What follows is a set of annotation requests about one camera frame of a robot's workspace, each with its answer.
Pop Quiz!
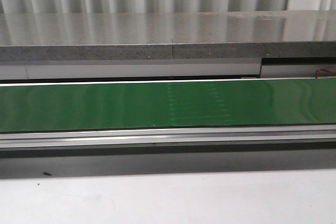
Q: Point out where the red orange wire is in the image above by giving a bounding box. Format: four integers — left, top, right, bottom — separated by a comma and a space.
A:
314, 69, 336, 79

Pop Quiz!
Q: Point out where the white cabinet panel under counter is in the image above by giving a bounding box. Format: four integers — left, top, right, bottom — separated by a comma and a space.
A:
1, 57, 335, 81

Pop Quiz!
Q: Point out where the grey stone counter slab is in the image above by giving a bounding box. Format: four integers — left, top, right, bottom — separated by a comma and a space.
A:
1, 11, 335, 62

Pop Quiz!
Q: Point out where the green conveyor belt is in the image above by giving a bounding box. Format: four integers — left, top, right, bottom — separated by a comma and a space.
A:
1, 78, 335, 132

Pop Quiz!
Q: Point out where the aluminium conveyor frame rail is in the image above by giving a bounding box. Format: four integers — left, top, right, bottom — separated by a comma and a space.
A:
1, 124, 335, 158

